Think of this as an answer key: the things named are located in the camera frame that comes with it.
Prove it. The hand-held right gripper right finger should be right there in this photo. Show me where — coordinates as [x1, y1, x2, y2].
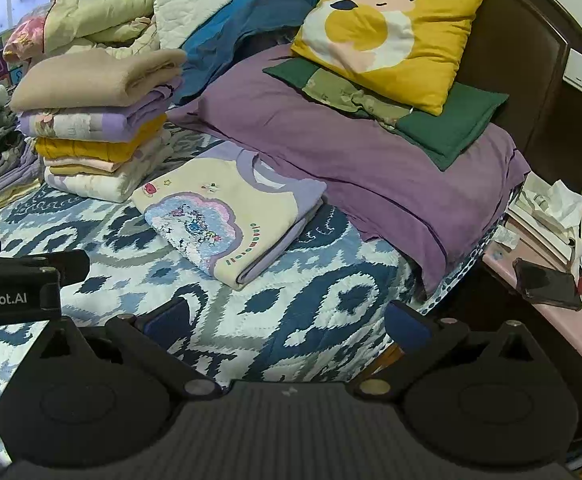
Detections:
[351, 300, 559, 402]

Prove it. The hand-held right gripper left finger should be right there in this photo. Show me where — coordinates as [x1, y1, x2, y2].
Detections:
[18, 296, 224, 402]

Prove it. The cream and purple sweatshirt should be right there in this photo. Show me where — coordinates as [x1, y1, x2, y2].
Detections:
[131, 141, 328, 291]

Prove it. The stack of colourful folded clothes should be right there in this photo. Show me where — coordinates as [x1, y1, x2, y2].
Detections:
[10, 49, 188, 204]

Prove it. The blue patterned bedspread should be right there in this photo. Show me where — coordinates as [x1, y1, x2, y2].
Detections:
[0, 125, 472, 466]

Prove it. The black smartphone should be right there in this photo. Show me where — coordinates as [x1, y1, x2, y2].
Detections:
[514, 258, 582, 311]

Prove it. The pile of books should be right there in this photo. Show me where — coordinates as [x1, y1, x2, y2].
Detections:
[506, 172, 582, 267]

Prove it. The pink nightstand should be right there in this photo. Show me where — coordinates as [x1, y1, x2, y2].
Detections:
[484, 240, 582, 361]

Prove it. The purple quilt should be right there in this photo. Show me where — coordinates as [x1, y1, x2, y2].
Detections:
[167, 44, 531, 301]

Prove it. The crumpled white tissue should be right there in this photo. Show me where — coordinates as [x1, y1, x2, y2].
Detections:
[531, 180, 582, 233]

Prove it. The green pillow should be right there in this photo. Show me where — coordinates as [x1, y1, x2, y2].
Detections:
[262, 57, 510, 171]

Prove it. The pink floral cloth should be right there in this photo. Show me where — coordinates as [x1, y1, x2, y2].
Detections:
[3, 12, 52, 63]

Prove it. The teal blanket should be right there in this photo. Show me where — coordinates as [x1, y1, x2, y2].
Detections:
[173, 0, 322, 107]

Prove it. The yellow cartoon pillow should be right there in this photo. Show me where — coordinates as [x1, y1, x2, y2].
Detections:
[290, 0, 491, 117]

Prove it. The dark wooden headboard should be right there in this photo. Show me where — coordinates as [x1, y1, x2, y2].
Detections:
[271, 0, 582, 201]

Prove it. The white wall switch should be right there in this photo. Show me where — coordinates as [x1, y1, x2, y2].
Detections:
[562, 49, 582, 96]

